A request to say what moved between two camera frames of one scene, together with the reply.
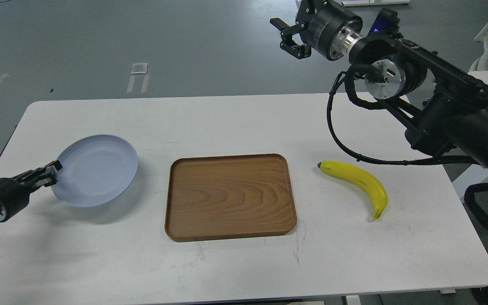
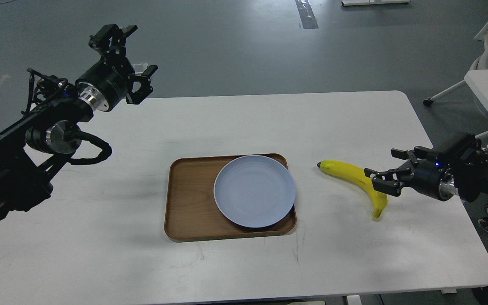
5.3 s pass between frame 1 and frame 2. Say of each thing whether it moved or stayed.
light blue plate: moved
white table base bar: stayed
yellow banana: stayed
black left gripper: moved
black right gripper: moved
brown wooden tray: stayed
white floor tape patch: stayed
